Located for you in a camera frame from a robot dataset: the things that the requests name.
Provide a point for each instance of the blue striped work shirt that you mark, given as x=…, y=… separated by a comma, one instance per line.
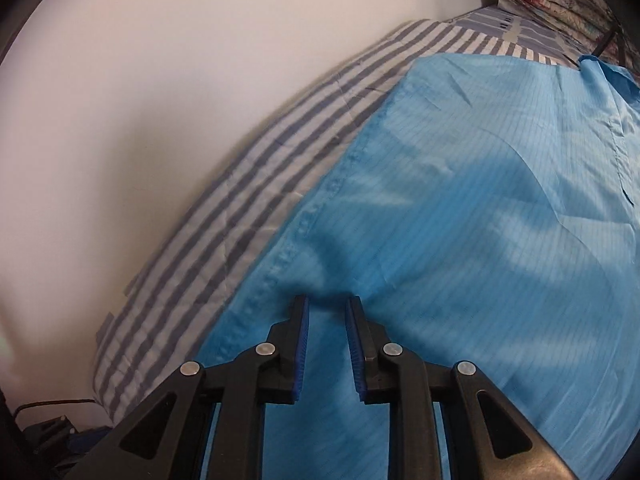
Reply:
x=450, y=210

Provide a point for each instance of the blue patterned bed sheet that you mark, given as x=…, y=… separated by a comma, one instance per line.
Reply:
x=530, y=35

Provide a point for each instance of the dark device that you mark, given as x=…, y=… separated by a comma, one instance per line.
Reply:
x=47, y=435

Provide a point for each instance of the striped blanket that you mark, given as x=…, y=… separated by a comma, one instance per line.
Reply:
x=250, y=200

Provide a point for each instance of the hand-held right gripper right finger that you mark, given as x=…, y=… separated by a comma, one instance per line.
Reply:
x=356, y=355

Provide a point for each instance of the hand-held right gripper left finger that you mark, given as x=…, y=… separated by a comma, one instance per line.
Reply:
x=302, y=350

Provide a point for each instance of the black tripod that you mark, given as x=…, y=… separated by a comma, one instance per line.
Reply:
x=602, y=45

